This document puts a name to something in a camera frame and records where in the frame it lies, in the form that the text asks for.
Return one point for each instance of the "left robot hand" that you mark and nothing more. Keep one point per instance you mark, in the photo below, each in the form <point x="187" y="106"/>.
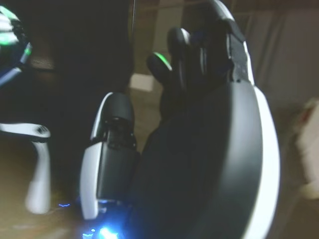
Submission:
<point x="199" y="161"/>

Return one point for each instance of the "white cloth object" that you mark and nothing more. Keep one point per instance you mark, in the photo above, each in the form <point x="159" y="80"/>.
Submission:
<point x="310" y="149"/>

